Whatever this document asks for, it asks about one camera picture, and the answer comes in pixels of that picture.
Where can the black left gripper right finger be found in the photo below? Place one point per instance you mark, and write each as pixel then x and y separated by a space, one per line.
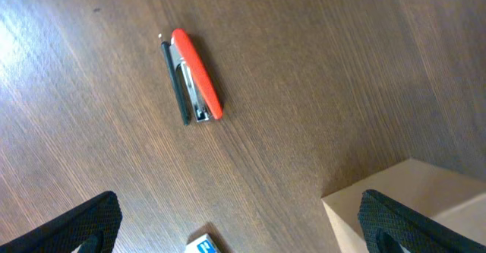
pixel 389 226

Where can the cardboard box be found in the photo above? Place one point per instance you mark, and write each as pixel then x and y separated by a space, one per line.
pixel 452 199

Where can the blue white staples box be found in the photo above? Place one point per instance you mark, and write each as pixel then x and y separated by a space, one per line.
pixel 202 244

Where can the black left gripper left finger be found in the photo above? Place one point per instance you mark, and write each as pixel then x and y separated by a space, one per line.
pixel 90 227

